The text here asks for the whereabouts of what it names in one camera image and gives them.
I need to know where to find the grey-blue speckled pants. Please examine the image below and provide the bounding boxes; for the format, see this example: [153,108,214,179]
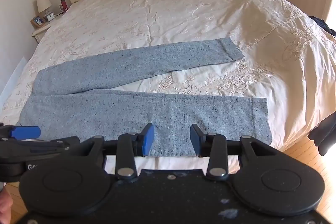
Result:
[20,37,272,159]

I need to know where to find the dark blue cloth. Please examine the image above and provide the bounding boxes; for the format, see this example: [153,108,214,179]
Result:
[308,15,336,37]

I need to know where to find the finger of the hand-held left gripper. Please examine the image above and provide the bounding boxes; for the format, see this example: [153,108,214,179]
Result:
[0,123,41,140]
[0,135,80,161]

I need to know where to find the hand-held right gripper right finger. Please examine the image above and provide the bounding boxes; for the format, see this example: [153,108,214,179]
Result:
[189,123,279,180]

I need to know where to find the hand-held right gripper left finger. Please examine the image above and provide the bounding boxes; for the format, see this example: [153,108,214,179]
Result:
[78,123,155,180]

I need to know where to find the cream embroidered bedspread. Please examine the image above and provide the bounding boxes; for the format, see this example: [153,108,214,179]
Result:
[0,0,336,172]

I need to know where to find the person's left hand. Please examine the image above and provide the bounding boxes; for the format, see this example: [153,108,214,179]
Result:
[0,189,13,224]

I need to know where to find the black cloth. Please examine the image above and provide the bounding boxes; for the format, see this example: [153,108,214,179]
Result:
[308,112,336,157]

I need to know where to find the cream nightstand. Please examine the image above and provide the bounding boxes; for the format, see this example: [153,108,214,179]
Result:
[32,21,54,43]

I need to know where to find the wooden photo frame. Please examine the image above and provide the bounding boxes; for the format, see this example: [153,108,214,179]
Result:
[30,15,45,29]

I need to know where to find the white shade table lamp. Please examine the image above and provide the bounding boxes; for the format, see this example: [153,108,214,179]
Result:
[36,0,52,16]

